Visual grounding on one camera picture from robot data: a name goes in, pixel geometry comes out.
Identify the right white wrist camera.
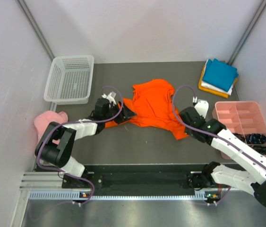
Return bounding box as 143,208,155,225
192,96,209,118

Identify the purple cable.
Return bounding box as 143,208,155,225
36,85,124,206
172,85,266,211

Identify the orange t shirt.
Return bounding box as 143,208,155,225
104,79,190,140

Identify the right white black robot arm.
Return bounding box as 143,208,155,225
175,106,266,207

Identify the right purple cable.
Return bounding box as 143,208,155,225
172,85,266,211

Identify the pink compartment organizer tray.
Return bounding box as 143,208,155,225
212,101,266,156

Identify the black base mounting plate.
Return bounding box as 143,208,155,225
61,170,221,190

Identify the folded yellow t shirt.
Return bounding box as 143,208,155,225
198,61,238,98

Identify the pink baseball cap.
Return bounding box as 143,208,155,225
34,111,68,142

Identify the grey slotted cable duct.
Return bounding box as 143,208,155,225
29,191,207,201

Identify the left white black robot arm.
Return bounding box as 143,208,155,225
35,97,137,188

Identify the aluminium frame rail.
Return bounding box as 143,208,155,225
19,172,63,190

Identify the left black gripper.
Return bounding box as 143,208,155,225
103,100,137,124

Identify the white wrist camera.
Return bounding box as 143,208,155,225
192,96,209,118
102,92,116,106

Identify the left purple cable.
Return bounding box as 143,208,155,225
36,85,124,206

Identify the folded white t shirt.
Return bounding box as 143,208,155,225
202,59,228,92

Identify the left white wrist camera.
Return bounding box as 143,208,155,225
102,92,116,106

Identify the white perforated plastic basket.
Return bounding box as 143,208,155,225
43,55,94,105

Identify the folded blue t shirt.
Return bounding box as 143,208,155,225
203,59,239,91

